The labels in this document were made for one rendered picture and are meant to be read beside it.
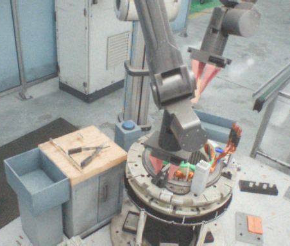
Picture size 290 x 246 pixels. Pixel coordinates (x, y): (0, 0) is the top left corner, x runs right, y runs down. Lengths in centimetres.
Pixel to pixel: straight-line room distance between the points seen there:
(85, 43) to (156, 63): 252
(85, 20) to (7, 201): 161
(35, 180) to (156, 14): 65
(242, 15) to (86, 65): 252
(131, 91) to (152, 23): 74
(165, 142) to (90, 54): 247
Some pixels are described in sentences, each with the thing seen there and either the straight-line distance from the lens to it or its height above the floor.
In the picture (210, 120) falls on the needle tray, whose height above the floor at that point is 104.
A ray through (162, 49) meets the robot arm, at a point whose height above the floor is 149.
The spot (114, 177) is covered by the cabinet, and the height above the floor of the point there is 98.
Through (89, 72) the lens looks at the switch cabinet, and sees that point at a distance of 322.
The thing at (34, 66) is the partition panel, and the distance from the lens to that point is 347.
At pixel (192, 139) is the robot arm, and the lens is 64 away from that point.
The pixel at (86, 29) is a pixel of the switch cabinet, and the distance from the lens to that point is 308.
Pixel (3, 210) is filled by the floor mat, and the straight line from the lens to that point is 235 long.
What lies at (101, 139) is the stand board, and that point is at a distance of 108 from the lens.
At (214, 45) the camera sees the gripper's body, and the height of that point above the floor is 144.
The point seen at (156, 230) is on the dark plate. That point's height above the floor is 78.
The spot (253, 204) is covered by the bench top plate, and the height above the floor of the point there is 78.
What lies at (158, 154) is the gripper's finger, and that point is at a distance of 74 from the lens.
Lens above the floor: 171
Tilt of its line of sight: 34 degrees down
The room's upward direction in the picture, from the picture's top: 7 degrees clockwise
